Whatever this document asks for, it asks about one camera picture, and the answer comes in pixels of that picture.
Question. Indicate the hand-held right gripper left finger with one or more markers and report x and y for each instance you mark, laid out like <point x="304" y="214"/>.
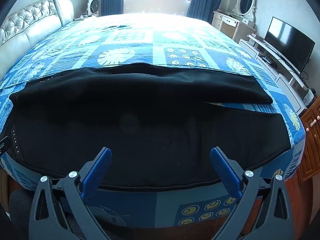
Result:
<point x="98" y="170"/>

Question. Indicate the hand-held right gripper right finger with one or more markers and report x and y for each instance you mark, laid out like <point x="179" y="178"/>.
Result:
<point x="225" y="170"/>

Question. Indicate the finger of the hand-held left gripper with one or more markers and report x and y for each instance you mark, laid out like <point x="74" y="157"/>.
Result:
<point x="3" y="145"/>

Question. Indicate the black pants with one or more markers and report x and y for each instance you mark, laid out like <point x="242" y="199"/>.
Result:
<point x="150" y="117"/>

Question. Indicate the person's dark grey clothing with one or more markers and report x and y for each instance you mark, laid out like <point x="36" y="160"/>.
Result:
<point x="20" y="205"/>

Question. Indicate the brown wooden cabinet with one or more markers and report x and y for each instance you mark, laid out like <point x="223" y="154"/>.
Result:
<point x="311" y="142"/>

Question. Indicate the white television stand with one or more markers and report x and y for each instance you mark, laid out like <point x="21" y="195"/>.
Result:
<point x="282" y="77"/>

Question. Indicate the small black device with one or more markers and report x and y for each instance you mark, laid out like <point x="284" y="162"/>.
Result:
<point x="309" y="95"/>

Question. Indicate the cream tufted leather headboard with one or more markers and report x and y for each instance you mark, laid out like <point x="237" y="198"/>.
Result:
<point x="30" y="22"/>

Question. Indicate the blue leaf-patterned bedspread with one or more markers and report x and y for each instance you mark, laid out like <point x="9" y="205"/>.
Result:
<point x="140" y="40"/>

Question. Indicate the black television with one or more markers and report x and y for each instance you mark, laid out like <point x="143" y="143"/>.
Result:
<point x="287" y="42"/>

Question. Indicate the white dressing table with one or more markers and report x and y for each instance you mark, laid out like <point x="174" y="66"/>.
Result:
<point x="230" y="25"/>

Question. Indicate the white fan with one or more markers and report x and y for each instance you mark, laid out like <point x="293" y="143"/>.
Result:
<point x="93" y="6"/>

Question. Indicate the oval mirror with white frame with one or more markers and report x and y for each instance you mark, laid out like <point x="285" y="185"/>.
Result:
<point x="246" y="2"/>

